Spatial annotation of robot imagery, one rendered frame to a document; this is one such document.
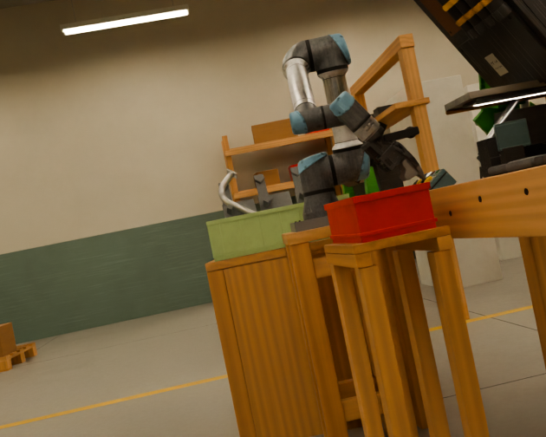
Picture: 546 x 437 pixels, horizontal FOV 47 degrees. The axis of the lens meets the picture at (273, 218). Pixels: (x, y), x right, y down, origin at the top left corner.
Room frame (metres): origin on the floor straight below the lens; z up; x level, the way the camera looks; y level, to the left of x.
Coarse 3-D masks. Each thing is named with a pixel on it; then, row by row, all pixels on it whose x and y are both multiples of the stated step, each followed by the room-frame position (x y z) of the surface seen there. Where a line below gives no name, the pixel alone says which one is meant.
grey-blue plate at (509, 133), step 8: (520, 120) 1.74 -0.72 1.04; (496, 128) 1.72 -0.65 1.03; (504, 128) 1.73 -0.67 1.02; (512, 128) 1.73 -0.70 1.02; (520, 128) 1.73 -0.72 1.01; (496, 136) 1.73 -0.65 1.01; (504, 136) 1.73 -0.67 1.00; (512, 136) 1.73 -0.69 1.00; (520, 136) 1.73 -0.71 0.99; (528, 136) 1.74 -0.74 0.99; (504, 144) 1.73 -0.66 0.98; (512, 144) 1.73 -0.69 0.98; (520, 144) 1.73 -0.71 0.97; (528, 144) 1.74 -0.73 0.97; (504, 152) 1.72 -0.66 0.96; (512, 152) 1.72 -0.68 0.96; (520, 152) 1.73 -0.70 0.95; (504, 160) 1.72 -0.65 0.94; (512, 160) 1.72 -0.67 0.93
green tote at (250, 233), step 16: (288, 208) 2.65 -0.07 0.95; (208, 224) 2.62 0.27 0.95; (224, 224) 2.63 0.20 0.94; (240, 224) 2.64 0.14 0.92; (256, 224) 2.64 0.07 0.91; (272, 224) 2.65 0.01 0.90; (288, 224) 2.65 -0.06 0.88; (224, 240) 2.63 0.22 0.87; (240, 240) 2.64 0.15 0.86; (256, 240) 2.64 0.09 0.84; (272, 240) 2.65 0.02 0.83; (224, 256) 2.63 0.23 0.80; (240, 256) 2.64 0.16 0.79
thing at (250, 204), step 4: (228, 188) 2.97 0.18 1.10; (228, 192) 2.96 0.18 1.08; (228, 196) 2.95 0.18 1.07; (244, 200) 2.94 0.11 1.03; (248, 200) 2.94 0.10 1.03; (252, 200) 2.95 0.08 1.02; (240, 204) 2.93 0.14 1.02; (244, 204) 2.94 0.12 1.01; (248, 204) 2.94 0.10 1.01; (252, 204) 2.94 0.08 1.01; (224, 208) 2.92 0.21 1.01; (252, 208) 2.93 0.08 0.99; (224, 212) 2.91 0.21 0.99; (236, 212) 2.91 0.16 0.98; (240, 212) 2.91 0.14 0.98; (224, 216) 2.90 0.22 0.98; (228, 216) 2.90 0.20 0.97; (232, 216) 2.90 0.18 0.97
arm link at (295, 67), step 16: (304, 48) 2.24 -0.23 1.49; (288, 64) 2.21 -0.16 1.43; (304, 64) 2.21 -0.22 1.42; (288, 80) 2.18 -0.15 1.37; (304, 80) 2.12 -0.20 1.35; (304, 96) 2.05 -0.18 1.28; (304, 112) 1.99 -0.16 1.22; (320, 112) 1.98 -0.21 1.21; (304, 128) 1.99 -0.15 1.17; (320, 128) 2.00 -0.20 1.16
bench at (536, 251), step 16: (528, 240) 2.55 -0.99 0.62; (544, 240) 2.54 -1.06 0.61; (384, 256) 2.47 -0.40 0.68; (528, 256) 2.57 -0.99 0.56; (544, 256) 2.54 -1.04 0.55; (528, 272) 2.60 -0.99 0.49; (544, 272) 2.54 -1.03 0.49; (544, 288) 2.54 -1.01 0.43; (400, 304) 2.45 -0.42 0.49; (544, 304) 2.53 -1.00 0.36; (400, 320) 2.45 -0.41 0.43; (544, 320) 2.55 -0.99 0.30; (400, 336) 2.47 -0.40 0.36; (544, 336) 2.58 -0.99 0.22; (544, 352) 2.60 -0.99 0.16; (416, 384) 2.45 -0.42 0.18; (416, 400) 2.45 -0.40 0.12; (416, 416) 2.48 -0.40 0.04
